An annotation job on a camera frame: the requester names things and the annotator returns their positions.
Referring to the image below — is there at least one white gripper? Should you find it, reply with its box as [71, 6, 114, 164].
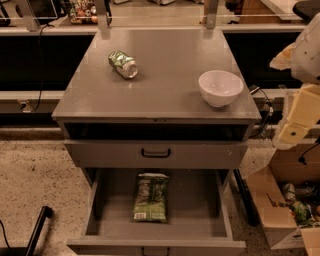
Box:
[278, 83, 320, 144]

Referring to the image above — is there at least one green jalapeno chip bag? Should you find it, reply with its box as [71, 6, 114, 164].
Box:
[133, 173, 169, 223]

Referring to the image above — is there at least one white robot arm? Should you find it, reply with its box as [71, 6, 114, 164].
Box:
[270, 13, 320, 146]

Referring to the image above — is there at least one open grey middle drawer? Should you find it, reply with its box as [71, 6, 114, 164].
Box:
[67, 169, 246, 256]

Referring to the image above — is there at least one grey metal drawer cabinet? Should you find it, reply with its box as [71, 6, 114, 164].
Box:
[51, 27, 263, 188]

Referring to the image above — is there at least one closed grey upper drawer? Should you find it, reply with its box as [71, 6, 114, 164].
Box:
[65, 140, 248, 169]

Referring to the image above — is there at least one brown cardboard box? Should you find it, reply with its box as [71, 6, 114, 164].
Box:
[246, 144, 320, 256]

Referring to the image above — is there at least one white ceramic bowl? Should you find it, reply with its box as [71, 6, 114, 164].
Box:
[198, 70, 244, 107]

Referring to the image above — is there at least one crushed green soda can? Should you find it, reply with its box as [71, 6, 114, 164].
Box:
[108, 50, 138, 79]

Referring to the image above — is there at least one basket of colourful items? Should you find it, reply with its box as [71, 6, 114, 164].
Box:
[69, 0, 98, 24]

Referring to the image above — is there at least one black metal leg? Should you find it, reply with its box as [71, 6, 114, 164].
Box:
[25, 206, 53, 256]

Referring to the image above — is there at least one black cables right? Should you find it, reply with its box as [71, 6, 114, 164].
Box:
[249, 84, 275, 139]

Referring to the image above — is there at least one black drawer handle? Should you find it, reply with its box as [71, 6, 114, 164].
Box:
[141, 148, 171, 158]

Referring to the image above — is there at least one black cable left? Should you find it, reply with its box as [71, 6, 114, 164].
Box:
[30, 23, 51, 113]

